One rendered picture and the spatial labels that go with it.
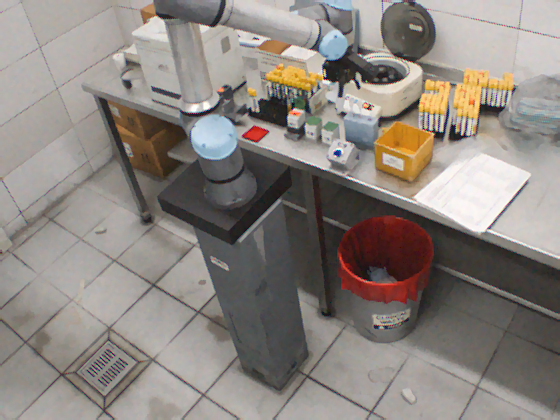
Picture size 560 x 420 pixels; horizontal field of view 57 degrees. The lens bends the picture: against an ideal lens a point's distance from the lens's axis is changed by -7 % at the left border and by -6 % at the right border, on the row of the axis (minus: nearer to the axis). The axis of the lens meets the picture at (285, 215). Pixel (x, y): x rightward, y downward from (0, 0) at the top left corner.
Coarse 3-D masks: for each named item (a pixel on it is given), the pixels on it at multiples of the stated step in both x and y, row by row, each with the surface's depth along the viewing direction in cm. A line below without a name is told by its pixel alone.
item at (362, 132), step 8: (344, 120) 173; (352, 120) 171; (360, 120) 171; (368, 120) 170; (376, 120) 170; (352, 128) 174; (360, 128) 172; (368, 128) 170; (376, 128) 172; (352, 136) 176; (360, 136) 174; (368, 136) 172; (376, 136) 174; (360, 144) 176; (368, 144) 175
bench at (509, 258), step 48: (96, 96) 238; (144, 96) 218; (240, 96) 208; (240, 144) 190; (288, 144) 183; (528, 144) 169; (288, 192) 257; (336, 192) 253; (384, 192) 161; (528, 192) 153; (432, 240) 225; (480, 240) 222; (528, 240) 141; (528, 288) 201
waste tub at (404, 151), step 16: (400, 128) 169; (416, 128) 165; (384, 144) 167; (400, 144) 173; (416, 144) 169; (432, 144) 164; (384, 160) 164; (400, 160) 159; (416, 160) 158; (400, 176) 163; (416, 176) 163
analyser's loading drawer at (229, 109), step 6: (222, 96) 197; (222, 102) 198; (228, 102) 194; (222, 108) 195; (228, 108) 195; (234, 108) 195; (240, 108) 192; (246, 108) 194; (228, 114) 193; (234, 114) 190; (240, 114) 193
